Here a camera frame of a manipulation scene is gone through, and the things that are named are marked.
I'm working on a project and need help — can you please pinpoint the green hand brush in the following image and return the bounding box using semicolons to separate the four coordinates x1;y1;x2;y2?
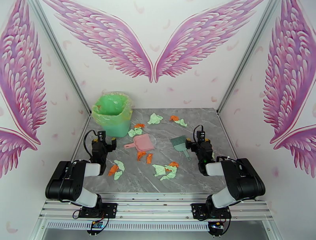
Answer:
170;135;192;161

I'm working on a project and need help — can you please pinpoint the pink plastic dustpan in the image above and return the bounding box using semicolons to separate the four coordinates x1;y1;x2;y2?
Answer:
123;134;156;152

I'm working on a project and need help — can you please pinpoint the aluminium table edge strip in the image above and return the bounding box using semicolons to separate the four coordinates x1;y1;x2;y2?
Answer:
71;115;92;161
218;113;257;201

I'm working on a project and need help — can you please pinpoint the green plastic trash bin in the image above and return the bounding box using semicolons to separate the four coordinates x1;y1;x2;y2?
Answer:
92;92;133;138

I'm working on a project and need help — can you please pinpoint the green orange scrap near bin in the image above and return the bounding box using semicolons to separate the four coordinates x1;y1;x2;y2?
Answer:
127;127;143;139

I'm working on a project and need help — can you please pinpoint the small circuit board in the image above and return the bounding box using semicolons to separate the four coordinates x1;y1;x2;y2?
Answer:
207;220;227;235
86;220;109;236

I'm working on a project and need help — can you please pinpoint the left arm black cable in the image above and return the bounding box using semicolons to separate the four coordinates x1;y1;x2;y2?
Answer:
83;129;99;161

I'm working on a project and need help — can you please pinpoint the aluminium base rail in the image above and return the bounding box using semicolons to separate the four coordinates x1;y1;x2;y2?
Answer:
38;192;275;221

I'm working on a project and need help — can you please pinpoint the white slotted cable duct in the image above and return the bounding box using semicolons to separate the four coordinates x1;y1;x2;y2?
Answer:
46;221;213;232

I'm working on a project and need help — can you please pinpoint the aluminium frame post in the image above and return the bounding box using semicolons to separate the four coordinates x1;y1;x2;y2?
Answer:
216;0;281;115
28;0;92;116

